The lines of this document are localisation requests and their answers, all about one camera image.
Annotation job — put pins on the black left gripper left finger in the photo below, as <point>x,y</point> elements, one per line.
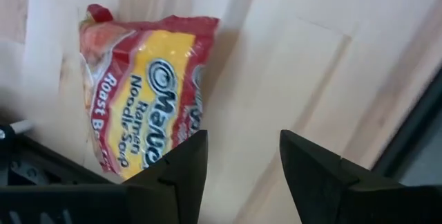
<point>103,206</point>

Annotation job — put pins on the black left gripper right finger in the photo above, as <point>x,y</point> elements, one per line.
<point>362,206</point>

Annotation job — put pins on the dark red Maruchan ramen pack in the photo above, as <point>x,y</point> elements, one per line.
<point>148,79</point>

